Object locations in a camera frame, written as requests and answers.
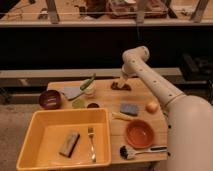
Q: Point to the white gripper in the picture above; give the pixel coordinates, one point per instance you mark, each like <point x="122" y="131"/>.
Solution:
<point x="122" y="80"/>

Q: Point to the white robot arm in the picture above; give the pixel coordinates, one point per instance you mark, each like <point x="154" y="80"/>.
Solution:
<point x="190" y="136"/>

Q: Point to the orange bowl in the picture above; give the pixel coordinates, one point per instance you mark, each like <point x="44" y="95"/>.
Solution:
<point x="139" y="134"/>

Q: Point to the purple bowl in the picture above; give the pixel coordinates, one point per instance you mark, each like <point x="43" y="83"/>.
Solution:
<point x="50" y="100"/>

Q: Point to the blue sponge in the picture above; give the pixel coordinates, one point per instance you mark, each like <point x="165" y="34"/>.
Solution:
<point x="129" y="109"/>

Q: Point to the white cup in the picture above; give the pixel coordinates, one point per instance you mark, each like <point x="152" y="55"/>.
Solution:
<point x="90" y="90"/>

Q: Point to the green cucumber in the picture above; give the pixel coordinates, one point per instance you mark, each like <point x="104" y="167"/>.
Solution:
<point x="87" y="82"/>

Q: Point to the yellow banana piece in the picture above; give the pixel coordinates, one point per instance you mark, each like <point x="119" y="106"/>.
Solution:
<point x="121" y="116"/>

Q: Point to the small dark cup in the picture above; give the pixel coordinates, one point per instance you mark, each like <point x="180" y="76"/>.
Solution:
<point x="93" y="105"/>

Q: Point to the yellow onion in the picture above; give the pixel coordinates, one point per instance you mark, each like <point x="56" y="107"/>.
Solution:
<point x="151" y="107"/>

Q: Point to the green lime slice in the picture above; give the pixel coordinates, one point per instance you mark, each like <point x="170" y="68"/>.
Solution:
<point x="79" y="103"/>

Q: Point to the wooden table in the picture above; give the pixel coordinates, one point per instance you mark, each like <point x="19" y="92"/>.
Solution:
<point x="141" y="96"/>

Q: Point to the silver fork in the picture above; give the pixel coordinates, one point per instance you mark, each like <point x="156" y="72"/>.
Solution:
<point x="91" y="137"/>

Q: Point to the black dish brush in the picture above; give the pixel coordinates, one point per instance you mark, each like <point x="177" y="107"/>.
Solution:
<point x="128" y="152"/>

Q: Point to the wooden block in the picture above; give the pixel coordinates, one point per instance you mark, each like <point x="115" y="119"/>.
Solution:
<point x="69" y="144"/>

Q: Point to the yellow plastic tub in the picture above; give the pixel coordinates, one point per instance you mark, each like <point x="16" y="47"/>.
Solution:
<point x="49" y="128"/>

